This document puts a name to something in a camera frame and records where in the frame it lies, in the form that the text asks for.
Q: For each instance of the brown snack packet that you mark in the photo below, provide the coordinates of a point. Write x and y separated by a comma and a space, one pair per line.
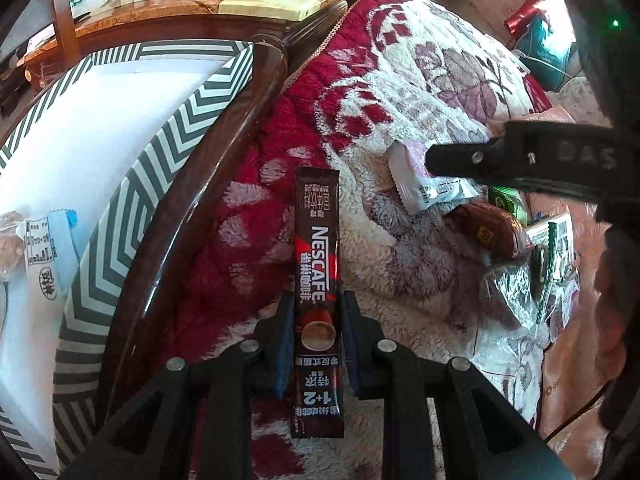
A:
495, 235

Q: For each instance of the wooden table with glass top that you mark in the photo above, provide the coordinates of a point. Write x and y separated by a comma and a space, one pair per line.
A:
175, 0

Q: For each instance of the clear packet of brown biscuits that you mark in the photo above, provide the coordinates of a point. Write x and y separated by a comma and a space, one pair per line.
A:
10, 245

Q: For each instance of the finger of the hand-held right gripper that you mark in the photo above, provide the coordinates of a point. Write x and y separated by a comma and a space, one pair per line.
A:
550, 160

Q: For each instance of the dark wooden bed frame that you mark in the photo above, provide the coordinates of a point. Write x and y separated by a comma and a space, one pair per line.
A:
210, 220

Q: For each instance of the red white floral blanket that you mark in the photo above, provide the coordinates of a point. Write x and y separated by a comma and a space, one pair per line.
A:
425, 85

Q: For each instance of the blue white snack packet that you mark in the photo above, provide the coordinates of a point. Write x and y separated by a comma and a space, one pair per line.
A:
45, 240

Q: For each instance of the pale yellow flat box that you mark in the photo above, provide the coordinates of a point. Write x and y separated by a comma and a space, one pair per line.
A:
270, 7

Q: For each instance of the brown wooden chair frame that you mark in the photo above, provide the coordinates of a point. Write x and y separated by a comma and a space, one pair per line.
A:
65, 20

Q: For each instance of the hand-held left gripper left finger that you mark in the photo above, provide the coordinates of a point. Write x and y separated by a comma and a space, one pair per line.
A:
284, 345

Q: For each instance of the teal bag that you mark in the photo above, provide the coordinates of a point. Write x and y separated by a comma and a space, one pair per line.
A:
545, 45

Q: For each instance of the green snack packet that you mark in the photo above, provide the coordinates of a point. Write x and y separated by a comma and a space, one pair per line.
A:
505, 201

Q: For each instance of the grey white striped box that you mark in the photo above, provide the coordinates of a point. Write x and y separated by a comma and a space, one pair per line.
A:
165, 160

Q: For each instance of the red shiny bag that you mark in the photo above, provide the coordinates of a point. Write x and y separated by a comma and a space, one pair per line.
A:
530, 5

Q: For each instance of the clear plastic wrapper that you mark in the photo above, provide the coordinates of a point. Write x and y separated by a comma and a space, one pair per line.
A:
505, 290

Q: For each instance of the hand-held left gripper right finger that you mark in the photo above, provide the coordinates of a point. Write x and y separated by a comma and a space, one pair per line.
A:
351, 355

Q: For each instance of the white packet with green edge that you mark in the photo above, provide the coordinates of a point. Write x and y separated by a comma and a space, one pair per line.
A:
560, 235

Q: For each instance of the brown coffee stick packet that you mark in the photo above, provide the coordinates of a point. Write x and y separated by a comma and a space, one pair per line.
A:
315, 240

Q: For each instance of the white plastic bag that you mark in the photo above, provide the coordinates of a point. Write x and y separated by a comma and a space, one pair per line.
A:
90, 2

